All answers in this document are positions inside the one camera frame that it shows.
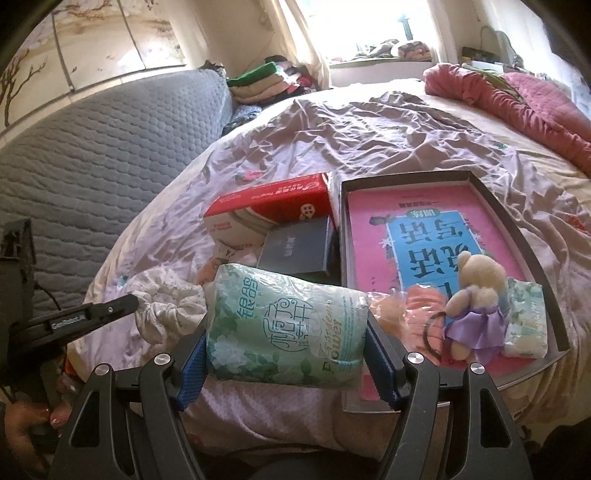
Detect shallow black cardboard box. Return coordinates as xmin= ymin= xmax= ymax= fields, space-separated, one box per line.
xmin=339 ymin=170 xmax=571 ymax=414

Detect small green tissue pack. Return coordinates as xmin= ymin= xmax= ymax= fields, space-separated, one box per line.
xmin=502 ymin=277 xmax=549 ymax=360

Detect large green tissue pack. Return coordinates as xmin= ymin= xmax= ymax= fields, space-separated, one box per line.
xmin=204 ymin=263 xmax=370 ymax=385

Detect clothes on window sill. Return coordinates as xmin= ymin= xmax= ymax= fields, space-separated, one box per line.
xmin=355 ymin=39 xmax=432 ymax=61

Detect person's left hand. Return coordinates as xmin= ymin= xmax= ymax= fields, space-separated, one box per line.
xmin=2 ymin=399 xmax=70 ymax=467

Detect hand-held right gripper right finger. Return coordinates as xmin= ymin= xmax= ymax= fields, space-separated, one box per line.
xmin=365 ymin=314 xmax=529 ymax=480

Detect white table fan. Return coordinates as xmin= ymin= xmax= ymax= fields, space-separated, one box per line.
xmin=478 ymin=25 xmax=515 ymax=63

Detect white floral cloth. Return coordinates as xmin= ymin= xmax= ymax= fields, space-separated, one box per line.
xmin=131 ymin=268 xmax=213 ymax=344

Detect blossom painted wardrobe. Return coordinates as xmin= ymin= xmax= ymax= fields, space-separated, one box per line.
xmin=0 ymin=0 xmax=188 ymax=139

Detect pink quilt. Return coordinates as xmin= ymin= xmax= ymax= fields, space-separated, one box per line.
xmin=422 ymin=62 xmax=591 ymax=178

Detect green patterned cloth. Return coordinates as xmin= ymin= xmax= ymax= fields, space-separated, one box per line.
xmin=462 ymin=62 xmax=509 ymax=88

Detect dark floral pillow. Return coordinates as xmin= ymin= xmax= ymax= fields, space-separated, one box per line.
xmin=224 ymin=104 xmax=266 ymax=137

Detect lilac patterned bed sheet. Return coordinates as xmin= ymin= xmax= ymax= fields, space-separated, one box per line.
xmin=85 ymin=88 xmax=591 ymax=416

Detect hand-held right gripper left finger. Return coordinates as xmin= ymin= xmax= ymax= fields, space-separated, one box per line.
xmin=46 ymin=330 xmax=207 ymax=480

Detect black cable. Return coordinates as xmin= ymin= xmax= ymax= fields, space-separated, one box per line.
xmin=32 ymin=281 xmax=63 ymax=311

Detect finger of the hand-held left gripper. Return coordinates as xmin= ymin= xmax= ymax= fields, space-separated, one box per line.
xmin=85 ymin=295 xmax=139 ymax=326

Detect cream plush bear purple dress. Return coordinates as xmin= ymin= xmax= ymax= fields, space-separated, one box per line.
xmin=441 ymin=251 xmax=506 ymax=365

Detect grey quilted headboard cover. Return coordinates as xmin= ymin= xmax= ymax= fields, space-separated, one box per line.
xmin=0 ymin=69 xmax=234 ymax=352

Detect dark blue box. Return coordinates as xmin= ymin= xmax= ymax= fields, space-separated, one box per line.
xmin=256 ymin=216 xmax=340 ymax=284

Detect cream curtain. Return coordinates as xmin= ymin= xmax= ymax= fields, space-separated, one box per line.
xmin=427 ymin=0 xmax=462 ymax=65
xmin=281 ymin=0 xmax=333 ymax=90

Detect red and white cardboard box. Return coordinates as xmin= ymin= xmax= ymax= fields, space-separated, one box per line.
xmin=203 ymin=172 xmax=342 ymax=250

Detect pink and blue book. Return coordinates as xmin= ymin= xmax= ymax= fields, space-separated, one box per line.
xmin=346 ymin=185 xmax=532 ymax=402

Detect black hair tie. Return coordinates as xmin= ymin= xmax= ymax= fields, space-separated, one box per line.
xmin=421 ymin=310 xmax=448 ymax=367

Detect stack of folded clothes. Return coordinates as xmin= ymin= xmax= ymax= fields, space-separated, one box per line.
xmin=226 ymin=60 xmax=319 ymax=104

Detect clear plastic bag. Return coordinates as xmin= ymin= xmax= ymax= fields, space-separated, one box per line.
xmin=367 ymin=288 xmax=409 ymax=333

